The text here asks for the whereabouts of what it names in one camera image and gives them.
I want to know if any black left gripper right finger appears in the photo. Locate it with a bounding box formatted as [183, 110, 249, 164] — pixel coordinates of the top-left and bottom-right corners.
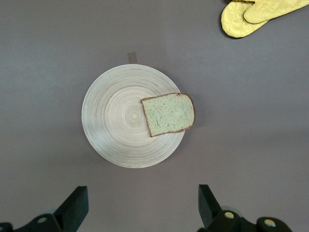
[197, 184, 294, 232]

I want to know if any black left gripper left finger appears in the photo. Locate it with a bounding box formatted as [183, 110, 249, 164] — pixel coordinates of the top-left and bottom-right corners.
[0, 185, 89, 232]

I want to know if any round wooden plate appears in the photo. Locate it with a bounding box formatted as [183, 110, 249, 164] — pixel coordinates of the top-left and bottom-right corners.
[81, 63, 186, 169]

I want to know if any slice of brown-crust bread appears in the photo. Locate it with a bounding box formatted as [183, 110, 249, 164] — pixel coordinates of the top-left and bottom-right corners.
[140, 92, 196, 138]

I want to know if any small brown tape mark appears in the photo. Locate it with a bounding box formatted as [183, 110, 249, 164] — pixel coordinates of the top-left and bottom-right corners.
[127, 51, 138, 65]

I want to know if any yellow quilted oven mitt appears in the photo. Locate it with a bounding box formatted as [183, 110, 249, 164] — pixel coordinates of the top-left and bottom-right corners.
[220, 0, 309, 39]

